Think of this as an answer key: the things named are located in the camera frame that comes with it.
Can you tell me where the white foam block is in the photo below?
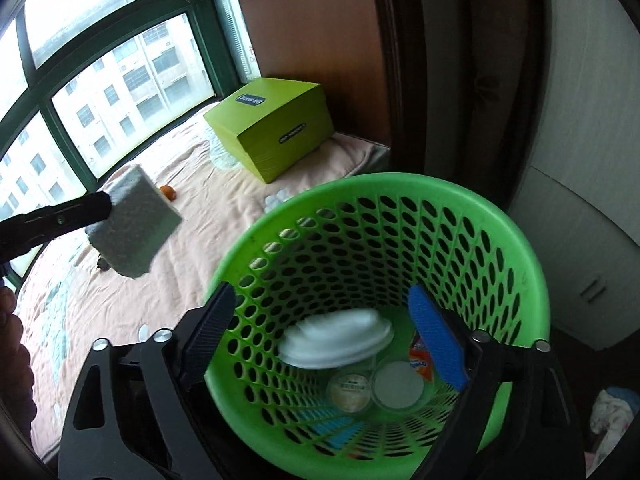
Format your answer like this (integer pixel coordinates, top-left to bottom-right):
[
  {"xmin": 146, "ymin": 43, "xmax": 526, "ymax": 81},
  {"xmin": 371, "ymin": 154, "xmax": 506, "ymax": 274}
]
[{"xmin": 86, "ymin": 165, "xmax": 182, "ymax": 278}]

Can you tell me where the small orange ball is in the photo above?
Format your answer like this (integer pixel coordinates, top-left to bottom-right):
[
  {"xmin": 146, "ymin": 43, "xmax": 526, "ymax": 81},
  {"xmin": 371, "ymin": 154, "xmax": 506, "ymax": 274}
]
[{"xmin": 160, "ymin": 185, "xmax": 177, "ymax": 202}]

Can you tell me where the green perforated trash basket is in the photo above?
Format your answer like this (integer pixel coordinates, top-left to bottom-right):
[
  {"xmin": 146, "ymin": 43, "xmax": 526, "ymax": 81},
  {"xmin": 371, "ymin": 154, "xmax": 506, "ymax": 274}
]
[{"xmin": 205, "ymin": 174, "xmax": 550, "ymax": 479}]

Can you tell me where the left hand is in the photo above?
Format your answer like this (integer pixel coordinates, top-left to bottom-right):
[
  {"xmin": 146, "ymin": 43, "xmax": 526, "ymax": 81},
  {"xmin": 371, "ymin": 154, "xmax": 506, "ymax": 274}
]
[{"xmin": 1, "ymin": 285, "xmax": 37, "ymax": 443}]

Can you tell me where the orange snack wrapper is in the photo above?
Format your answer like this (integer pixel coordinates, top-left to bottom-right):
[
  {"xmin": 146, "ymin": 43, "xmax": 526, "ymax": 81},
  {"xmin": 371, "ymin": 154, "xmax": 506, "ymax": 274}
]
[{"xmin": 408, "ymin": 332, "xmax": 434, "ymax": 382}]

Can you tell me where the clear round cup lid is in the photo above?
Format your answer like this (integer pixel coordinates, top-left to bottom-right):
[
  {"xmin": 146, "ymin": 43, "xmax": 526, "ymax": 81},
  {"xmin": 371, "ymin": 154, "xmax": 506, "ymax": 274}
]
[{"xmin": 372, "ymin": 361, "xmax": 424, "ymax": 411}]

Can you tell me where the white plastic lid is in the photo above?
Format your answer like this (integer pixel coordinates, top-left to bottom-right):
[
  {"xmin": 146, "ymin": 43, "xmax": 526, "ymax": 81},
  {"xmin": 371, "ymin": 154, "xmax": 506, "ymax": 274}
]
[{"xmin": 278, "ymin": 309, "xmax": 395, "ymax": 370}]

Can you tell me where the floral cloth pile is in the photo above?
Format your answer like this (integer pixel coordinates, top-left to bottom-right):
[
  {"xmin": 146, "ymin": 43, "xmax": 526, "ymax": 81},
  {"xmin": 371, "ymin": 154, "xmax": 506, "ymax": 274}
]
[{"xmin": 586, "ymin": 387, "xmax": 639, "ymax": 478}]

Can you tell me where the white wardrobe cabinet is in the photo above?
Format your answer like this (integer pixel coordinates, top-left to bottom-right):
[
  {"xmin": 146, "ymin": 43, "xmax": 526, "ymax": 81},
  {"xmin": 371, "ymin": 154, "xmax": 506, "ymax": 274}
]
[{"xmin": 510, "ymin": 0, "xmax": 639, "ymax": 349}]

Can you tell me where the lime green cardboard box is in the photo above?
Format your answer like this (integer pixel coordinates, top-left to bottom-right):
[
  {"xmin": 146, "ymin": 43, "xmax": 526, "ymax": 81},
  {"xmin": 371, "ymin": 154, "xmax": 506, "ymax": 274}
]
[{"xmin": 204, "ymin": 77, "xmax": 334, "ymax": 184}]

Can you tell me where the brown wooden panel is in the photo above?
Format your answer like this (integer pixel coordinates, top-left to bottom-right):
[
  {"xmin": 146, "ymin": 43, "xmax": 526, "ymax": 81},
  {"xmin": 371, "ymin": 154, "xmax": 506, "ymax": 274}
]
[{"xmin": 239, "ymin": 0, "xmax": 392, "ymax": 145}]

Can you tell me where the green window frame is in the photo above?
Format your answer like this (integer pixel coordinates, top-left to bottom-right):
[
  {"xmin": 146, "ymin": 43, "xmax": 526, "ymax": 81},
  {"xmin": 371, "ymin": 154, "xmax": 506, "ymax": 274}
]
[{"xmin": 0, "ymin": 0, "xmax": 262, "ymax": 291}]

